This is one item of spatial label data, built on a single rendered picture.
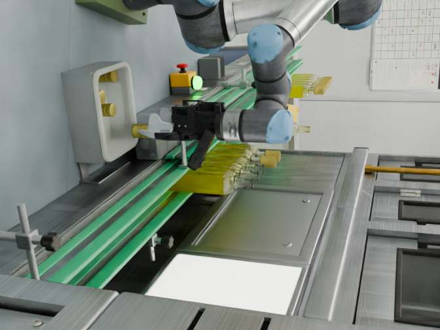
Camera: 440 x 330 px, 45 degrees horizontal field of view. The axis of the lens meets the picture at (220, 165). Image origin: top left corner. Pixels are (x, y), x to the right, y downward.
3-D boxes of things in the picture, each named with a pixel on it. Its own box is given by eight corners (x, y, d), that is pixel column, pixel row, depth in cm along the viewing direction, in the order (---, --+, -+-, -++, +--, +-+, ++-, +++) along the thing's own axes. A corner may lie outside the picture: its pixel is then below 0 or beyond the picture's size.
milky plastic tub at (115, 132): (76, 163, 130) (107, 165, 128) (61, 72, 123) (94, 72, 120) (111, 142, 146) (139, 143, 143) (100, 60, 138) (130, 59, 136)
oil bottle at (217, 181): (160, 191, 148) (234, 196, 141) (158, 172, 146) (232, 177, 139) (168, 183, 153) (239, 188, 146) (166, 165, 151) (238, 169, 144)
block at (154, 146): (135, 160, 147) (158, 162, 145) (131, 127, 144) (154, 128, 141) (141, 156, 150) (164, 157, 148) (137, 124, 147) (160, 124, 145)
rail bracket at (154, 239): (119, 260, 129) (170, 266, 124) (116, 235, 126) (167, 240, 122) (127, 253, 132) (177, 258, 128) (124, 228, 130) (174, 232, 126)
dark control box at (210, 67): (198, 79, 207) (219, 79, 204) (196, 59, 204) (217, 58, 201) (205, 75, 214) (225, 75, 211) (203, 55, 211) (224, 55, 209)
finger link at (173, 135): (158, 128, 127) (192, 127, 126) (158, 135, 128) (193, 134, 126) (152, 133, 123) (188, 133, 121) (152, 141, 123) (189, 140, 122)
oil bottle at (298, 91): (263, 97, 253) (323, 98, 245) (263, 86, 252) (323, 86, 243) (266, 95, 258) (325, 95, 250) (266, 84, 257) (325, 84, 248)
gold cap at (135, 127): (130, 126, 128) (146, 126, 127) (137, 122, 132) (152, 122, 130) (131, 139, 130) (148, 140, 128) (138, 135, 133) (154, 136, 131)
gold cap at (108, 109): (93, 105, 134) (109, 105, 132) (100, 101, 137) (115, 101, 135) (95, 118, 135) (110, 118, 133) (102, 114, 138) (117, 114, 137)
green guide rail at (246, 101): (165, 158, 149) (192, 160, 146) (165, 155, 149) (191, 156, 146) (289, 61, 304) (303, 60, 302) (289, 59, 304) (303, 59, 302)
